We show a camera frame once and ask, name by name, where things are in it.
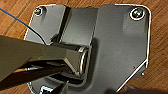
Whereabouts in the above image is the black robot joint cylinder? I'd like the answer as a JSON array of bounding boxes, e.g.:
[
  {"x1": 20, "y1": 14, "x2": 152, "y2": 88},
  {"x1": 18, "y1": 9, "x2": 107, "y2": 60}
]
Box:
[{"x1": 49, "y1": 42, "x2": 90, "y2": 79}]

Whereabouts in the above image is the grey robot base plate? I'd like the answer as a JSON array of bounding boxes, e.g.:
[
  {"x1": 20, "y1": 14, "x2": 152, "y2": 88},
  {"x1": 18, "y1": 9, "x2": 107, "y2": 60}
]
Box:
[{"x1": 23, "y1": 3, "x2": 154, "y2": 94}]

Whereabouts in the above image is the blue cable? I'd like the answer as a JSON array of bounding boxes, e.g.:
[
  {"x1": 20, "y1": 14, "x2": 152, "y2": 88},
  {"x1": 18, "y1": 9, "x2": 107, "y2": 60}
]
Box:
[{"x1": 0, "y1": 8, "x2": 48, "y2": 46}]

